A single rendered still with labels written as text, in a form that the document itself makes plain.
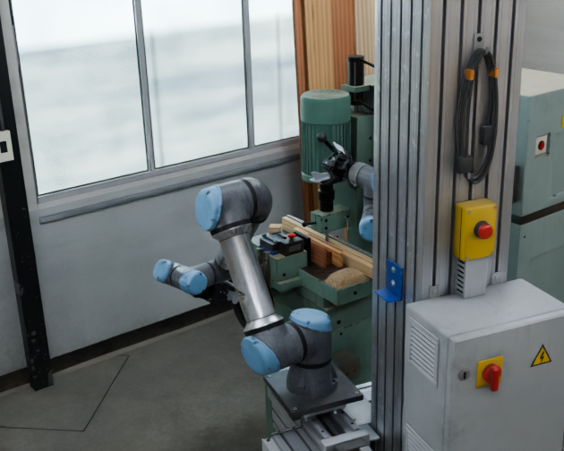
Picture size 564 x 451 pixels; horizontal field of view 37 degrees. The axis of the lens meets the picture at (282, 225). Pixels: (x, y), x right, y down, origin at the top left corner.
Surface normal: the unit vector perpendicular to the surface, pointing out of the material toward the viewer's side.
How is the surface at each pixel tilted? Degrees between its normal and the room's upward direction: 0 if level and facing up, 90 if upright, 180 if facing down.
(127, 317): 90
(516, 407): 90
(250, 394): 0
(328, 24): 87
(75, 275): 90
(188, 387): 0
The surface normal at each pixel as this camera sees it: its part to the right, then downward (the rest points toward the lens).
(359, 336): 0.56, 0.28
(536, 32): -0.79, 0.24
